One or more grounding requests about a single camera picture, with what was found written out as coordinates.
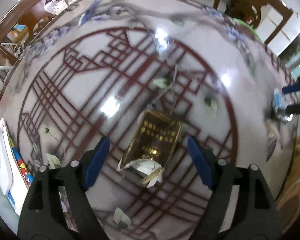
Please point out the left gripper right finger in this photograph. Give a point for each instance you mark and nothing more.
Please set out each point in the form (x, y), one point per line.
(241, 205)

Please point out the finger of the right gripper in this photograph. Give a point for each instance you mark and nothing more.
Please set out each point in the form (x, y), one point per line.
(291, 88)
(293, 109)

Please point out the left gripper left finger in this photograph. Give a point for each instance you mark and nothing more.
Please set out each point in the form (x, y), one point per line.
(56, 205)

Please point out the gold black box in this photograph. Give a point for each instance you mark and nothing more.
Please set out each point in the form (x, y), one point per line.
(152, 146)

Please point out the red green trash bin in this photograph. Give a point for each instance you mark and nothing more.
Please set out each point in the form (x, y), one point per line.
(247, 26)

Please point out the blue cartoon snack bag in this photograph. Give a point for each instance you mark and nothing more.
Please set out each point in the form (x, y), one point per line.
(26, 174)

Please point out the dark carved wooden chair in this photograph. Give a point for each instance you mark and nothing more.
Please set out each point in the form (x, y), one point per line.
(249, 12)

